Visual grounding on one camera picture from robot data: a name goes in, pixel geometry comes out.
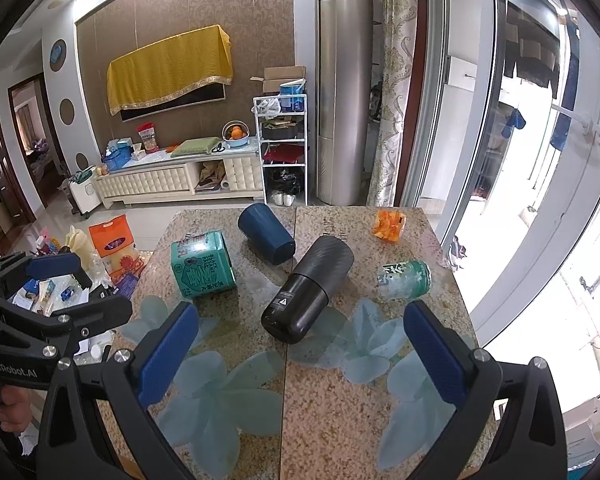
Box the teal square tin box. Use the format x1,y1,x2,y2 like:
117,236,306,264
170,231,236,299

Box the black cylindrical thermos cup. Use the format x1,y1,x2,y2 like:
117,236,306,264
261,235,354,344

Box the dark blue plastic cup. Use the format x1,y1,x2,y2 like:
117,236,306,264
238,204,296,266

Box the person's left hand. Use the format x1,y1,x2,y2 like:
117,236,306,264
0,385,33,434

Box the orange white shopping bag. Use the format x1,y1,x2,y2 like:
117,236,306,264
88,214,143,281

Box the white air purifier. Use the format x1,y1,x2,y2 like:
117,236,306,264
69,169,102,216

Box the green soda can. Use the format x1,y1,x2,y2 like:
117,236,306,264
377,260,431,300

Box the blue basket on cabinet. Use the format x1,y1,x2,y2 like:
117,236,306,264
102,138,133,172

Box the red snack bag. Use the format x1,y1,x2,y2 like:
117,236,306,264
136,122,160,154

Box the orange snack packet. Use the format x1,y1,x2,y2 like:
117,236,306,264
372,209,406,243

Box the green cushion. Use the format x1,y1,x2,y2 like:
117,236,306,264
171,136,224,157

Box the white tufted tv cabinet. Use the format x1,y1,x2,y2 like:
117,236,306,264
94,138,264,207

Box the bowl of oranges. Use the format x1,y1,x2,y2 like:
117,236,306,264
222,120,250,148

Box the yellow cloth covered television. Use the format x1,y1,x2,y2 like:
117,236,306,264
106,24,234,120

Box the white metal shelf rack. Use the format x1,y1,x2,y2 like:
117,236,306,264
251,93,309,207

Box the cardboard box on shelf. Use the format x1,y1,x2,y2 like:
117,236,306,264
250,65,306,94

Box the floral beige curtain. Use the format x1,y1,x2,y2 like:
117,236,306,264
367,0,418,207

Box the silver tower air conditioner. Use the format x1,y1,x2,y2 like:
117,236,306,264
315,0,374,206

